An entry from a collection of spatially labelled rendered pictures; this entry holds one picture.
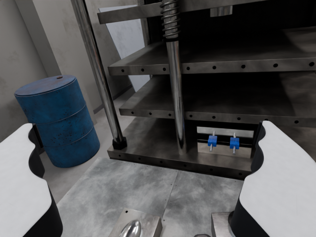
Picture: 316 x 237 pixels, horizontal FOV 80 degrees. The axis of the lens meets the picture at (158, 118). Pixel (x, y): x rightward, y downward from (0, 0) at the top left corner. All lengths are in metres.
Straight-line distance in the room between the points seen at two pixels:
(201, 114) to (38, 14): 2.32
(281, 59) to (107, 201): 0.93
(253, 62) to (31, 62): 2.67
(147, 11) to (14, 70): 2.22
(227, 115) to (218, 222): 0.49
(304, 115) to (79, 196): 1.07
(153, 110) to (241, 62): 0.50
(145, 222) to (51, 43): 2.48
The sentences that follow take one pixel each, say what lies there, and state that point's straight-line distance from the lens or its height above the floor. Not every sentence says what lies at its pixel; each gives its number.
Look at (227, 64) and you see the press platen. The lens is 0.88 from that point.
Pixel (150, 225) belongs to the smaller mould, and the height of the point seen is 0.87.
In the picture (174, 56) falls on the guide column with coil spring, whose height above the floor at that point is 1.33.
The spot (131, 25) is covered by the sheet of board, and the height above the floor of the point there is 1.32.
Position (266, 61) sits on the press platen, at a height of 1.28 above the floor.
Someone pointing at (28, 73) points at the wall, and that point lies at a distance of 2.99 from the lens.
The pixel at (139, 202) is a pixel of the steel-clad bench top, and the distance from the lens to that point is 0.91.
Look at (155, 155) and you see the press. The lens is 1.13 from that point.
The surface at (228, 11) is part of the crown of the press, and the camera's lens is 1.12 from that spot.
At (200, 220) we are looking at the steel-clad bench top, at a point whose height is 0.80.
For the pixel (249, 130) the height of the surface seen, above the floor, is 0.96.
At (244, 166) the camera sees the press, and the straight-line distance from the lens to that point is 1.07.
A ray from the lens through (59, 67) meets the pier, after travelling 2.88.
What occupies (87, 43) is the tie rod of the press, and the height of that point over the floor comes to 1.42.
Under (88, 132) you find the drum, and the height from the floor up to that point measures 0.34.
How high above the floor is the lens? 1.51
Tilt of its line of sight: 30 degrees down
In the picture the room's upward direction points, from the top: 9 degrees counter-clockwise
